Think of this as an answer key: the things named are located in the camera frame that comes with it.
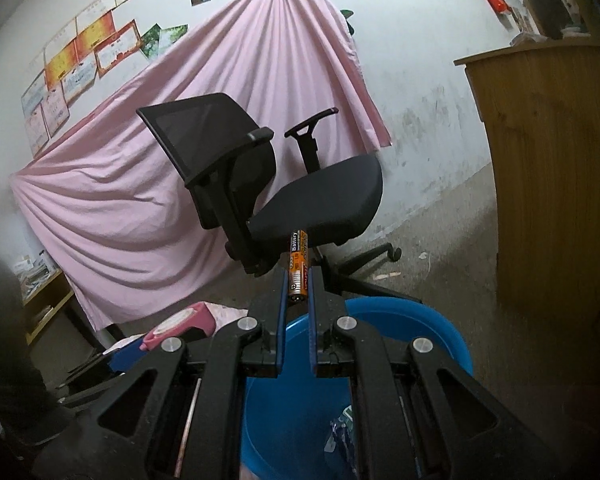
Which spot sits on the blue plastic basin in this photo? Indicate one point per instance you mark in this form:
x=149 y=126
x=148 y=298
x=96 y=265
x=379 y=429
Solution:
x=405 y=321

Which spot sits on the orange black battery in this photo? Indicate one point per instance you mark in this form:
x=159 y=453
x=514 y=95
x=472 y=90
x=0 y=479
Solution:
x=298 y=270

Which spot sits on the group of wall certificates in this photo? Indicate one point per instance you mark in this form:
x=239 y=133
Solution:
x=80 y=60

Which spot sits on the wooden cabinet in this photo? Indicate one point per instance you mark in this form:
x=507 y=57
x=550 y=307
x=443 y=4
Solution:
x=545 y=160

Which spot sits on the green photo print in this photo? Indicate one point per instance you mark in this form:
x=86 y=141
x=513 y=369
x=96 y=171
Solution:
x=150 y=41
x=173 y=35

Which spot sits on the floral pink blanket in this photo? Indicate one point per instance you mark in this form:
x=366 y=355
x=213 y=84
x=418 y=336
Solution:
x=227 y=315

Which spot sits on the pink round case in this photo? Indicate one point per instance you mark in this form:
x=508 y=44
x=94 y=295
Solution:
x=180 y=321

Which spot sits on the black office chair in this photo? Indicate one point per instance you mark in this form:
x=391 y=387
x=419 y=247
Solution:
x=330 y=195

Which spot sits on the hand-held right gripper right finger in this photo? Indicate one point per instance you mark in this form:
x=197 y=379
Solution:
x=312 y=310

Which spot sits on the wooden shelf desk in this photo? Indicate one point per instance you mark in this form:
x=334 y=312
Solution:
x=50 y=294

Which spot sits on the pink hanging bed sheet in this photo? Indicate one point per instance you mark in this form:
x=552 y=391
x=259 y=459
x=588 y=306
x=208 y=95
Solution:
x=130 y=200

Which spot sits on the wooden stick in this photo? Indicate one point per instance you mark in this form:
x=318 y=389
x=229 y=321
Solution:
x=390 y=274

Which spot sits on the stack of papers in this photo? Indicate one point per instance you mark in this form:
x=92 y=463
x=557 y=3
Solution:
x=30 y=271

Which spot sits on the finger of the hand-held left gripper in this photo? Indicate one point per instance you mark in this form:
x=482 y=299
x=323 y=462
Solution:
x=127 y=357
x=85 y=394

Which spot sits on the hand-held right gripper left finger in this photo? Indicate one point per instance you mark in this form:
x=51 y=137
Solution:
x=282 y=310

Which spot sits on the green wall decoration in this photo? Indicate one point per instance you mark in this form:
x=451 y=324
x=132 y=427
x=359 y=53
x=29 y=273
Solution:
x=347 y=14

